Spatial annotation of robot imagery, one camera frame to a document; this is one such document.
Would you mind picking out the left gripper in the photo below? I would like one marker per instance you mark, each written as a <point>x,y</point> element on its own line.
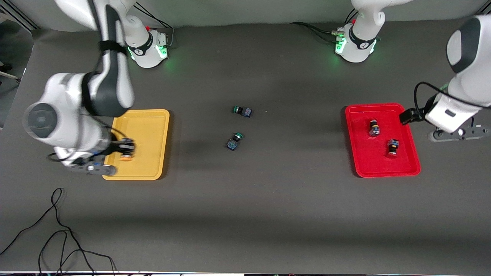
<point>409,115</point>

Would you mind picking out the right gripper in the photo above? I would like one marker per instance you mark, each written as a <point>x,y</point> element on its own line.
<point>122,147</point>

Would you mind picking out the yellow push button switch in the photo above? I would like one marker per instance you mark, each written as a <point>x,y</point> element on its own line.
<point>126,157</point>

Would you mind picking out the red push button switch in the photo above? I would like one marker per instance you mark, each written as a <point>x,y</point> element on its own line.
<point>392,148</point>
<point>374,128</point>

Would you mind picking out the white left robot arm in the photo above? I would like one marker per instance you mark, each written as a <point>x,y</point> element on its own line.
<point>470,50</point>

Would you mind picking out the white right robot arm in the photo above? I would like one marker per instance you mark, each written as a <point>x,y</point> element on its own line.
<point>69,115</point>

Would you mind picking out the yellow plastic tray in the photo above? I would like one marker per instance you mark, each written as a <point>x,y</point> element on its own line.
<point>149,145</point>

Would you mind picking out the red plastic tray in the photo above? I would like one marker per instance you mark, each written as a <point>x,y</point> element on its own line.
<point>368,157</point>

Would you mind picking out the dark grey table mat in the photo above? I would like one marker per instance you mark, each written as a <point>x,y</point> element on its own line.
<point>268,211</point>

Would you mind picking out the green push button switch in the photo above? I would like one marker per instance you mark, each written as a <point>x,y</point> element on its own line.
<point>243,111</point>
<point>233,142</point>

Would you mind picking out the aluminium frame rail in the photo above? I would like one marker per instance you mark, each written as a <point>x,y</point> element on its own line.
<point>19,17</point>

